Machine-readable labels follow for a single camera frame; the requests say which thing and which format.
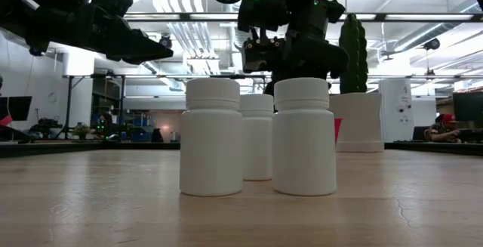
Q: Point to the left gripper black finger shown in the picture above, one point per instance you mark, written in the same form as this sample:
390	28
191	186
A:
124	39
124	61

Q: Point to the red flat object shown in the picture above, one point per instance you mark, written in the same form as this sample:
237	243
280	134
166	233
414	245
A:
5	121

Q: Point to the small green potted plant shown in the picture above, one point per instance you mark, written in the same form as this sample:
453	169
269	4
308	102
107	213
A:
82	130

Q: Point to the blue storage bins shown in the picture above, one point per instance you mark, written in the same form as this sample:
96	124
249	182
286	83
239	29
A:
142	131

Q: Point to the white pill bottle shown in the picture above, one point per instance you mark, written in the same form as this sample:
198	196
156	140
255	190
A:
211	152
303	152
257	145

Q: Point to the green cactus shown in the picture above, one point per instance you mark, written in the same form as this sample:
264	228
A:
352	58

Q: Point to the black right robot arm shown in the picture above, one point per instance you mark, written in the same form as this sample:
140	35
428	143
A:
264	9

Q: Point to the person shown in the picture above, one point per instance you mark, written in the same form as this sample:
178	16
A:
443	131

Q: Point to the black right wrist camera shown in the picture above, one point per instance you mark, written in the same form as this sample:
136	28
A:
264	54

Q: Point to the black computer monitor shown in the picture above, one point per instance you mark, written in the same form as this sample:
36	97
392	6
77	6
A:
19	108
468	107

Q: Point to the red plastic mesh basket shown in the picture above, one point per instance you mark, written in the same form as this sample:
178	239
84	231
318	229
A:
338	128

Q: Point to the white faceted plant pot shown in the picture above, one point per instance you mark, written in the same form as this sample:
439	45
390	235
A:
358	126

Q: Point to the black ceiling spotlight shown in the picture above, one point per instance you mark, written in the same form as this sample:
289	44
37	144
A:
432	44
36	53
165	41

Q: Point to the black overhead light beam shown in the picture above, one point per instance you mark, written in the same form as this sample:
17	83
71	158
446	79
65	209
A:
185	17

